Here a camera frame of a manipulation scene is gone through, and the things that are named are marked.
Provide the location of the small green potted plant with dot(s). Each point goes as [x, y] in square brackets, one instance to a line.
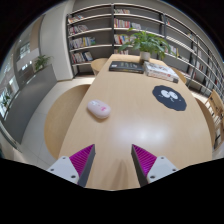
[41, 62]

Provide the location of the white book with orange lettering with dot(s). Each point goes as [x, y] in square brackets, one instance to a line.
[163, 78]

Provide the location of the pink computer mouse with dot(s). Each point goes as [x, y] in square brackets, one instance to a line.
[98, 108]

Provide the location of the black hardcover book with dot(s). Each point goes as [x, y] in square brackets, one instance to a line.
[126, 67]

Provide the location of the dark mouse pad with eyes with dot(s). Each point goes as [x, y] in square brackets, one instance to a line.
[170, 97]

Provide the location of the group of wooden frame chairs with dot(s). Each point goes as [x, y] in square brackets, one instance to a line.
[216, 106]

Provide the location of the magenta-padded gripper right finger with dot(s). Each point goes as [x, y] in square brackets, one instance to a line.
[160, 166]

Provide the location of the thick white book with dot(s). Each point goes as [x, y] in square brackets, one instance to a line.
[160, 68]

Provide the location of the grey shelf unit with books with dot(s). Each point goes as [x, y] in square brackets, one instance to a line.
[96, 36]

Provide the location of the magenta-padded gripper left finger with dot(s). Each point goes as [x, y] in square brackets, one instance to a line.
[63, 166]

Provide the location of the green potted plant, white pot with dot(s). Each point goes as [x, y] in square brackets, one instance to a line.
[146, 42]

